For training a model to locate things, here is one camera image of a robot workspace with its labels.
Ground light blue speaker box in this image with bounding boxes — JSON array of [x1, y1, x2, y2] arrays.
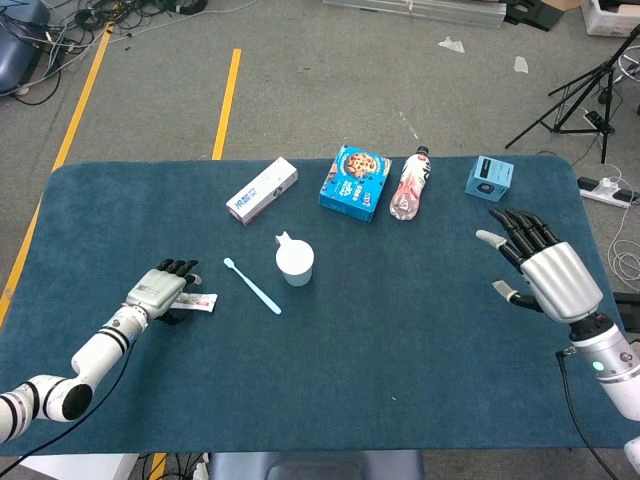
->
[[464, 154, 516, 204]]

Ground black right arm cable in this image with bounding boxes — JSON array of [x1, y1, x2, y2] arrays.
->
[[555, 349, 621, 480]]

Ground aluminium profile rail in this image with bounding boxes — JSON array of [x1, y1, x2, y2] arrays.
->
[[322, 0, 506, 30]]

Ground white patterned toothpaste tube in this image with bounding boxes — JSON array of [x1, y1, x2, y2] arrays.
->
[[172, 292, 220, 315]]

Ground blue felt table mat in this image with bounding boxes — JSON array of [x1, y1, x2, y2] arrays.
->
[[0, 154, 621, 457]]

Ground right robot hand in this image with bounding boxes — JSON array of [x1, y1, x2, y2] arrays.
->
[[475, 207, 605, 324]]

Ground black tripod stand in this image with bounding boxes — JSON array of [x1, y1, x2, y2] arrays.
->
[[504, 24, 640, 165]]

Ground dark blue machine base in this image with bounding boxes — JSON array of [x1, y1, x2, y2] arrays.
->
[[0, 0, 51, 96]]

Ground white toothpaste carton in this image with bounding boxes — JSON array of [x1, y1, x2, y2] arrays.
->
[[225, 156, 300, 227]]

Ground pale blue plastic cup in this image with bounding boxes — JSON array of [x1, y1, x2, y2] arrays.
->
[[274, 230, 316, 288]]

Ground white storage crate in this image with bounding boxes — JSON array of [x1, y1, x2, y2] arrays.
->
[[579, 0, 640, 38]]

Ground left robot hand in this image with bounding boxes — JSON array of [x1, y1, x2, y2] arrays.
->
[[124, 258, 203, 326]]

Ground white power strip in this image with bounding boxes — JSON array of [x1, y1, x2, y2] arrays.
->
[[578, 174, 634, 209]]

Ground blue cookie box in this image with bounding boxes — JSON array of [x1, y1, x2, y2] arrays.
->
[[318, 144, 393, 224]]

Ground white box under table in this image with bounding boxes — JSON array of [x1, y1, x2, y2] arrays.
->
[[17, 452, 139, 480]]

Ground pink label drink bottle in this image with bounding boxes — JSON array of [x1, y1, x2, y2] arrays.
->
[[389, 145, 432, 222]]

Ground black bracket plates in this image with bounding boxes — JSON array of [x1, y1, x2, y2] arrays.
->
[[504, 0, 566, 32]]

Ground white coiled cable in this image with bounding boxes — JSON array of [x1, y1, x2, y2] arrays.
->
[[607, 164, 640, 291]]

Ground black floor cable tangle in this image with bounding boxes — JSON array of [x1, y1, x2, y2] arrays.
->
[[9, 0, 209, 106]]

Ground light blue toothbrush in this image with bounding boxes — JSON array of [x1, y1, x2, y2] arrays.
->
[[222, 257, 283, 316]]

